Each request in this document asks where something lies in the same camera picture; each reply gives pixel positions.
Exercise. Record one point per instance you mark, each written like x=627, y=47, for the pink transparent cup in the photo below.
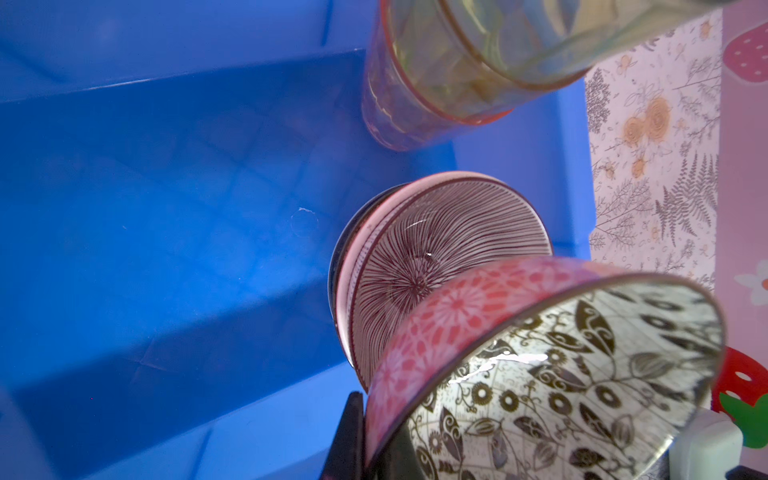
x=414, y=114

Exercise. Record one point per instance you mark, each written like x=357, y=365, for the yellow transparent cup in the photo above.
x=471, y=60

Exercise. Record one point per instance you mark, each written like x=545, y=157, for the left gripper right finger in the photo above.
x=745, y=473

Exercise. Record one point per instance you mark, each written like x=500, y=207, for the blue plastic bin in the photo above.
x=174, y=178

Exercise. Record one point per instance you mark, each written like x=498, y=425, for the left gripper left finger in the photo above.
x=346, y=454

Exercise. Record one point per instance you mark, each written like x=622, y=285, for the white bowl with orange outside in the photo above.
x=341, y=246

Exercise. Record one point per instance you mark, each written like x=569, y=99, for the purple striped bowl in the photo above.
x=419, y=239

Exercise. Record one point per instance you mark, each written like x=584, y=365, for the pale green oblong case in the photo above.
x=708, y=448

